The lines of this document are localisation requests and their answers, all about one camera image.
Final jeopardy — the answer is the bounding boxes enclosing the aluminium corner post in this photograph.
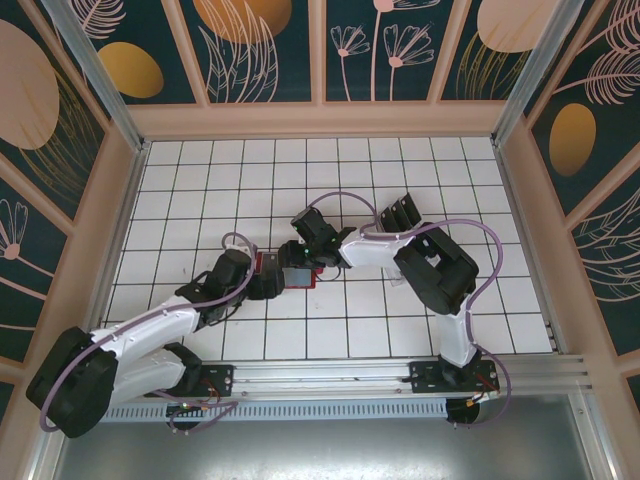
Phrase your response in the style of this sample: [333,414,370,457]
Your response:
[39,0,153,154]
[489,0,589,149]

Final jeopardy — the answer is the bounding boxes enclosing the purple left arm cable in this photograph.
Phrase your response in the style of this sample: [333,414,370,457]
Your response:
[39,231,258,435]

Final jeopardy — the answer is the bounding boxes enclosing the slotted grey cable duct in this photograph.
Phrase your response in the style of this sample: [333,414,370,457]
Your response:
[68,398,450,422]

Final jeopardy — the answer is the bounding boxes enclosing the aluminium frame beam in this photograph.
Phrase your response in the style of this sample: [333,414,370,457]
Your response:
[47,352,594,401]

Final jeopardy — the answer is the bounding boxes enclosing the red leather card holder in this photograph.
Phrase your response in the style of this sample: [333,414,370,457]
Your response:
[254,248,324,292]

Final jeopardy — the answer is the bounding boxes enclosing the grey metal sheet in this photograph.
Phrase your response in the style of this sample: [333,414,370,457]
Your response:
[29,418,614,480]

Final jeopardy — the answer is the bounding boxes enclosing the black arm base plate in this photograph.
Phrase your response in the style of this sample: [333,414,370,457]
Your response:
[143,363,236,399]
[407,359,501,396]

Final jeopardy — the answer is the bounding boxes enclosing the aluminium table edge rail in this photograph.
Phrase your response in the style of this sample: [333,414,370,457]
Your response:
[74,142,150,364]
[492,142,569,357]

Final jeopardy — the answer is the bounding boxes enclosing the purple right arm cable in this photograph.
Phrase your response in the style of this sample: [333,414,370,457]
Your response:
[304,190,510,430]

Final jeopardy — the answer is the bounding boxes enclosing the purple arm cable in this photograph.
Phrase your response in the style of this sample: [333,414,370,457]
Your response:
[39,231,258,435]
[304,190,510,430]

